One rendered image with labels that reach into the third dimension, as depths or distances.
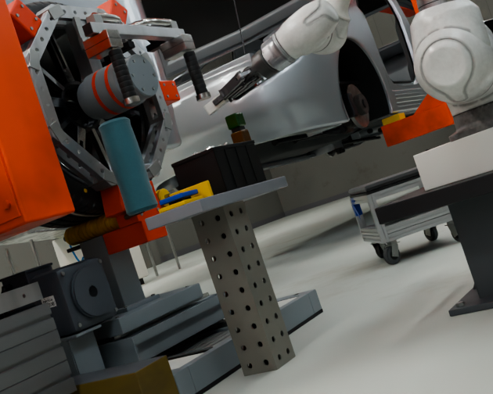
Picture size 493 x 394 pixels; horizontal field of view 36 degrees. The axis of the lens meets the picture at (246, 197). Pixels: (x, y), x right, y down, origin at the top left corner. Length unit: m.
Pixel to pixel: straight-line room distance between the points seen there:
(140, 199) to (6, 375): 0.59
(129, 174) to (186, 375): 0.55
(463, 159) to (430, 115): 3.83
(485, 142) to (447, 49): 0.26
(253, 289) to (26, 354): 0.55
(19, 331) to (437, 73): 1.06
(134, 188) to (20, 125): 0.38
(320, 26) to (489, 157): 0.54
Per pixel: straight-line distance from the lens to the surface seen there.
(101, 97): 2.18
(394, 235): 3.06
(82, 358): 2.04
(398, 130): 5.68
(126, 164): 2.02
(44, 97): 2.06
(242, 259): 1.84
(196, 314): 2.30
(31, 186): 1.77
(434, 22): 1.67
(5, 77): 1.84
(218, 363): 1.96
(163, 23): 2.27
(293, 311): 2.32
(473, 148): 1.77
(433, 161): 1.80
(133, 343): 2.07
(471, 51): 1.62
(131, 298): 2.29
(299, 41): 1.96
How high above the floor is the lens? 0.38
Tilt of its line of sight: 1 degrees up
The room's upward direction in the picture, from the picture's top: 19 degrees counter-clockwise
